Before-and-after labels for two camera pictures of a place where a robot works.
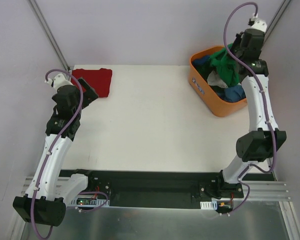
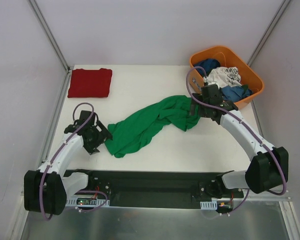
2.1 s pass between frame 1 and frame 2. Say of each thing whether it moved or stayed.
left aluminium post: stayed
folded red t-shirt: stayed
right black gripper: moved
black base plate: stayed
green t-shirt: moved
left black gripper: moved
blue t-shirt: stayed
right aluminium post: stayed
